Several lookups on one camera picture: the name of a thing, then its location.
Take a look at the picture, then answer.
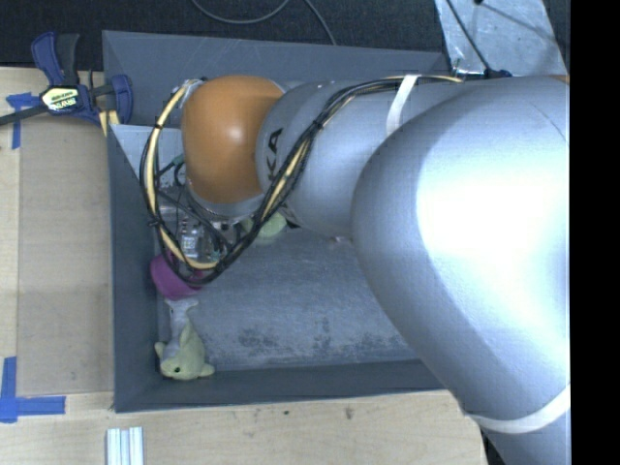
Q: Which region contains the grey metal bin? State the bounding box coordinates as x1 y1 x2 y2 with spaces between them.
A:
101 29 450 414

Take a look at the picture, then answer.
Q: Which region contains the purple cup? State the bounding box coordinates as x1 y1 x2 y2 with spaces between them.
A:
148 253 203 300

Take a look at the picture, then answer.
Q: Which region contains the pale wood flat board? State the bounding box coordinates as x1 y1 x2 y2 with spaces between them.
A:
16 113 115 397

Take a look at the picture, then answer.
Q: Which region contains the pale green soft toy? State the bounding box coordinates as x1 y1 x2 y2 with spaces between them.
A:
241 210 288 246

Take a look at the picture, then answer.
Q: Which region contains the green and grey toy dolphin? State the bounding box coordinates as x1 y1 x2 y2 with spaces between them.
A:
153 296 216 382

